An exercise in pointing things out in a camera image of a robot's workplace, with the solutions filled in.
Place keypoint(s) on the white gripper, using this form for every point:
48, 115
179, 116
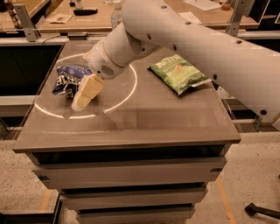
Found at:
98, 61

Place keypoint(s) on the blue chip bag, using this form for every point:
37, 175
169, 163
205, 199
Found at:
69, 79

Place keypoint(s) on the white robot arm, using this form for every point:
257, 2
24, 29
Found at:
249, 72

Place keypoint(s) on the clear plastic water bottle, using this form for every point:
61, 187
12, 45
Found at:
116, 17

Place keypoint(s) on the green chip bag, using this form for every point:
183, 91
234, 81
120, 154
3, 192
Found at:
178, 74

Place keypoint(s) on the tan paper note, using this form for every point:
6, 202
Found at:
59, 19

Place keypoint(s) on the black remote on desk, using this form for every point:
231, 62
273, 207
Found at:
85, 12

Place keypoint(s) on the grey drawer cabinet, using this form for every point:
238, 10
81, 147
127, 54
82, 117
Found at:
138, 152

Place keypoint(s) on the black chair base leg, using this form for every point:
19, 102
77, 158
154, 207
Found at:
252, 209

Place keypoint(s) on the metal bracket left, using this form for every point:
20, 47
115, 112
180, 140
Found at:
29, 29

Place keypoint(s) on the metal bracket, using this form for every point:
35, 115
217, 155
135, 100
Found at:
29, 29
234, 22

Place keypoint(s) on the metal bracket right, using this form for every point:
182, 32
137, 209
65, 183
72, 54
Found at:
234, 22

